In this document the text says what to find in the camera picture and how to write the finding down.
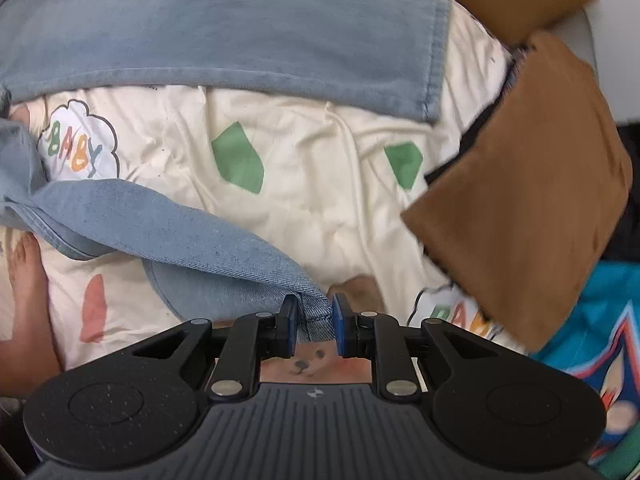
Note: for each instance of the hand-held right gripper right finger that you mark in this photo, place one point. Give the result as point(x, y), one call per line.
point(341, 327)

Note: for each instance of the cream bear print bedsheet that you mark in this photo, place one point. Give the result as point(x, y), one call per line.
point(310, 185)

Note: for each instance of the teal printed cloth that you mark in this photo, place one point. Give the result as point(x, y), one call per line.
point(595, 340)

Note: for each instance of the light blue jeans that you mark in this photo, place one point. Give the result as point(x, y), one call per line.
point(225, 35)

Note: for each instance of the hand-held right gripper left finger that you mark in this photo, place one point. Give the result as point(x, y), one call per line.
point(289, 327)

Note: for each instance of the brown folded garment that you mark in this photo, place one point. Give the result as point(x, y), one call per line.
point(530, 200)

